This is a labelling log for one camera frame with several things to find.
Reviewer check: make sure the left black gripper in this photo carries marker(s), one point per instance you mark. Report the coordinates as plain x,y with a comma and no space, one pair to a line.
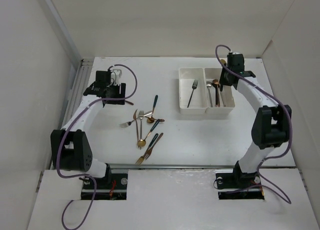
117,87

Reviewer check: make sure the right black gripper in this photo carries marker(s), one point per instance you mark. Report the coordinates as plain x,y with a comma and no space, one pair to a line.
222,80

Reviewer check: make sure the silver spoon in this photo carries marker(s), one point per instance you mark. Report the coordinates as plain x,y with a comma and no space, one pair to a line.
209,86

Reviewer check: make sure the black handle fork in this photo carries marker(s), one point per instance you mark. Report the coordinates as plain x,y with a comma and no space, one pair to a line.
194,87

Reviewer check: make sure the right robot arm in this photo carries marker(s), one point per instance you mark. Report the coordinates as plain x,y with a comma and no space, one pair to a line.
270,128

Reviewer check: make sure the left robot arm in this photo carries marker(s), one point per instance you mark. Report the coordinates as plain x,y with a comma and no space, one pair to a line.
70,147

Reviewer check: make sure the right white plastic container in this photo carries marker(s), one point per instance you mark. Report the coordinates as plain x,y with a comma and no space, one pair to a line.
209,75

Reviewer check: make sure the white plastic container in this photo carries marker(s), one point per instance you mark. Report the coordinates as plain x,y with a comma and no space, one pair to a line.
198,105
209,75

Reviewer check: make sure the left white plastic container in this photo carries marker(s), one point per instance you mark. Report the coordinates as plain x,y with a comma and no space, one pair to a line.
198,105

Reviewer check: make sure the rose gold fork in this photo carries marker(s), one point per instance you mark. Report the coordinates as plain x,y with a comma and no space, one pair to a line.
137,129

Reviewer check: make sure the silver fork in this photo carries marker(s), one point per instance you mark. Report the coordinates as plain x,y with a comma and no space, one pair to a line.
127,124
141,115

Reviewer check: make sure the brown wooden fork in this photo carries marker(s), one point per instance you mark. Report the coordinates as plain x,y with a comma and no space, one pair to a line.
159,137

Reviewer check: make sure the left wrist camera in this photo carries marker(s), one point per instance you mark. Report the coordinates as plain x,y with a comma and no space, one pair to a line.
116,76

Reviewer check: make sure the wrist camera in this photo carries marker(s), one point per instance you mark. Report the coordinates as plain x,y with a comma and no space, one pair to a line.
234,53
116,76

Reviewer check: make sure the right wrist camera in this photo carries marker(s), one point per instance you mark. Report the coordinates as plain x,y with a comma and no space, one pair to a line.
234,53

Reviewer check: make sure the gold spoon green handle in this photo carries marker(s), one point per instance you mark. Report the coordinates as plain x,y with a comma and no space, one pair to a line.
142,142

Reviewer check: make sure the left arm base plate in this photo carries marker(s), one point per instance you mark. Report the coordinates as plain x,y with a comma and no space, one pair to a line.
111,188

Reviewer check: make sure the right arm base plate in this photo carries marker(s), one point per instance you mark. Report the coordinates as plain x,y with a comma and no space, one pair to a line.
238,187

